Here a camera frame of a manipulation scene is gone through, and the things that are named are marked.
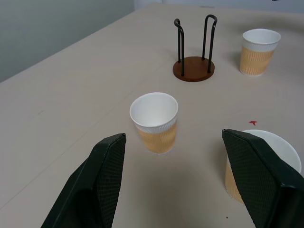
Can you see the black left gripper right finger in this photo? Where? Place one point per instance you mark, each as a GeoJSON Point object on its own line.
{"type": "Point", "coordinates": [259, 180]}

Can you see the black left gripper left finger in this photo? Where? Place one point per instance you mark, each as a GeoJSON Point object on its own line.
{"type": "Point", "coordinates": [95, 185]}

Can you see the orange and white paper cup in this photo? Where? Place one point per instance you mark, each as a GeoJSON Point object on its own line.
{"type": "Point", "coordinates": [260, 51]}
{"type": "Point", "coordinates": [155, 123]}
{"type": "Point", "coordinates": [282, 149]}

